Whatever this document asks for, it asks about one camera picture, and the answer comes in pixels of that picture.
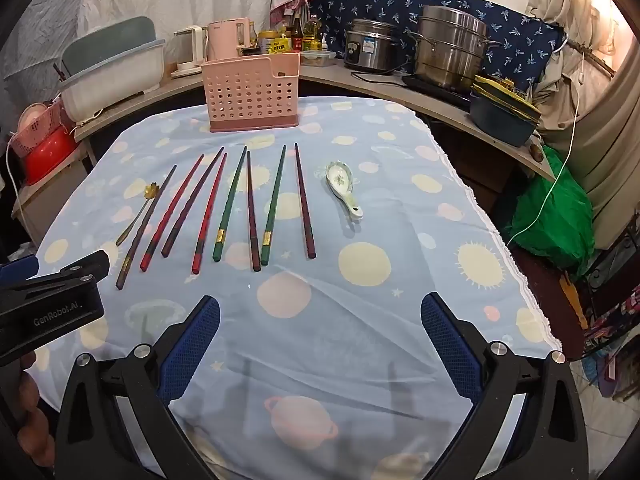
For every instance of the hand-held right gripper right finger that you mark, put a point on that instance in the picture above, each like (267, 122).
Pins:
(450, 345)

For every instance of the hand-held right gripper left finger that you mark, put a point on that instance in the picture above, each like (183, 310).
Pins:
(192, 345)

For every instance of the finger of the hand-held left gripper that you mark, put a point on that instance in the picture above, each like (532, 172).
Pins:
(20, 266)
(85, 262)

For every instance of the gold flower spoon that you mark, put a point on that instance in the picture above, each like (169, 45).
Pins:
(135, 215)

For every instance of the dark brown chopstick gold band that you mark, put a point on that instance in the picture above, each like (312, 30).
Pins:
(147, 225)

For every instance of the dark red chopstick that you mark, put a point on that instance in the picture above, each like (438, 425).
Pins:
(304, 200)
(194, 201)
(252, 210)

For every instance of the green chopstick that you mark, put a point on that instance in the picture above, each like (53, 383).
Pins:
(231, 202)
(274, 205)

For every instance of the white ceramic soup spoon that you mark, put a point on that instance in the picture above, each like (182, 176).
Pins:
(340, 180)

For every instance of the pink perforated utensil holder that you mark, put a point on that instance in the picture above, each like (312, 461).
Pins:
(250, 95)

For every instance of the person's left hand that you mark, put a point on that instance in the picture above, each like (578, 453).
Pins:
(30, 400)

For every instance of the small wooden cabinet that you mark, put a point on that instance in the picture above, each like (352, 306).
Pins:
(50, 205)

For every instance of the red plastic basin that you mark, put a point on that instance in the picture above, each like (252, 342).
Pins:
(50, 160)

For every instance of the blue planet print tablecloth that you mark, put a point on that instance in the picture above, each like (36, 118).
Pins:
(320, 310)

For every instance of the pink plastic basket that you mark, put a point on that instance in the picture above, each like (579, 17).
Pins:
(42, 135)

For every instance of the pink plate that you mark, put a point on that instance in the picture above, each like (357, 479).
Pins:
(34, 116)

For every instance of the green plastic bag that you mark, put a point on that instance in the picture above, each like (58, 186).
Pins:
(550, 220)

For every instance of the white dish drainer teal lid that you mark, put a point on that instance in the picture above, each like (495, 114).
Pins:
(115, 75)

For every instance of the white glass kettle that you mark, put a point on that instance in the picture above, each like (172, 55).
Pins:
(190, 50)

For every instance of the black induction cooker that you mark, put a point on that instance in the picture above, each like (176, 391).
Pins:
(430, 89)

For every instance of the pink electric kettle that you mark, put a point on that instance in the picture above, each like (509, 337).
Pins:
(227, 40)

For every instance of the beige curtain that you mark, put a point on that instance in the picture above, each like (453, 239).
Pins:
(600, 110)

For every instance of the curved wooden counter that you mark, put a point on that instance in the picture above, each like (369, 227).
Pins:
(350, 80)

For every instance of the steel steamer pot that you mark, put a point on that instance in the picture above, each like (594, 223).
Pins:
(450, 50)

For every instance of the steel rice cooker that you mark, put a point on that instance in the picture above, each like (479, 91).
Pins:
(372, 47)

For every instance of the clear food container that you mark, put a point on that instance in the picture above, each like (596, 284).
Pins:
(320, 58)

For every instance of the dark sauce bottle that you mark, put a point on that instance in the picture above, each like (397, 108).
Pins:
(298, 32)

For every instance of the wooden stick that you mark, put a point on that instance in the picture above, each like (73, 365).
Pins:
(592, 60)

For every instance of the yellow cooking oil bottle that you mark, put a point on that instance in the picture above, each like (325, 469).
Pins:
(312, 32)

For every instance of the dark blue floral cloth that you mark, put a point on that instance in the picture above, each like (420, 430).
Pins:
(380, 5)

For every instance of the grey striped wall sheet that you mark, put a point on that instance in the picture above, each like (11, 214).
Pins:
(35, 35)

